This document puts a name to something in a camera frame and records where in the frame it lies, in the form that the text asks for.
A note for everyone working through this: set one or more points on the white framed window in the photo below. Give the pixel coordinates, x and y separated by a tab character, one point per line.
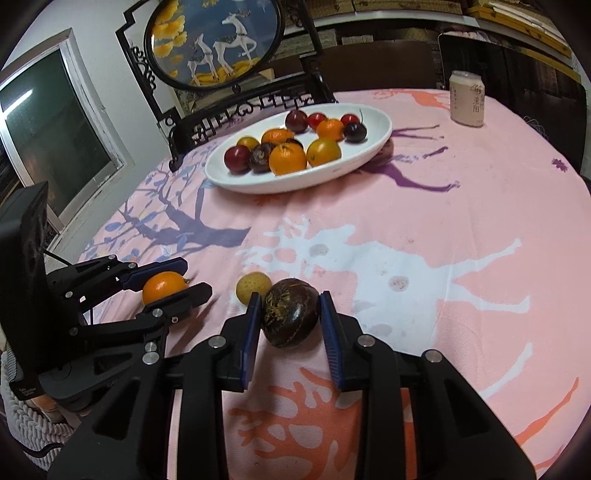
55	129

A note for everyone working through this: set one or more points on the dark brown chair back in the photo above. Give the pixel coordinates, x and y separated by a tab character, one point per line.
369	64

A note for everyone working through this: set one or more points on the beige drink can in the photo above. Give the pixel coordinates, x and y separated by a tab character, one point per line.
467	99

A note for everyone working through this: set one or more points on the dark wrinkled passion fruit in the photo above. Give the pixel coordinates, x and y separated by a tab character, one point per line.
261	158

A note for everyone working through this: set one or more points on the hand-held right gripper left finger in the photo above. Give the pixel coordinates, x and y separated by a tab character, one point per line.
253	344

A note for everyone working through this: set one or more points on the small yellow-orange citrus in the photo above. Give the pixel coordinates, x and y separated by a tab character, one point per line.
248	142

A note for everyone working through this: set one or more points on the yellow-orange orange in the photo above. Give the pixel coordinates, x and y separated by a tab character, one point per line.
323	152

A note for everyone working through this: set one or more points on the dark brown passion fruit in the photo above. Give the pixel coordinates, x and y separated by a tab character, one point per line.
290	314

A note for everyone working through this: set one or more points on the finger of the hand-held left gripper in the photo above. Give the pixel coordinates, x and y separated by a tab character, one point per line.
157	268
194	295

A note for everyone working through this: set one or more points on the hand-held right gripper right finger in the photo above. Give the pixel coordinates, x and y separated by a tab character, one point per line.
330	344

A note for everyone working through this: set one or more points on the stack of cardboard boxes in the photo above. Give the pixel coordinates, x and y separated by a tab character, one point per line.
415	9

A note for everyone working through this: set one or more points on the small pale yellow fruit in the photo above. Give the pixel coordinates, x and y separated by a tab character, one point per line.
247	287

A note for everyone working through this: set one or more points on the round deer screen black frame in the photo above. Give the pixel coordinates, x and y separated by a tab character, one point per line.
221	46

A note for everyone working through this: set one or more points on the person's left forearm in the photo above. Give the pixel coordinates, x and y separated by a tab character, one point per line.
23	424

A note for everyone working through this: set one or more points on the white oval plate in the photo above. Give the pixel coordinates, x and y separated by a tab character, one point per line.
277	182

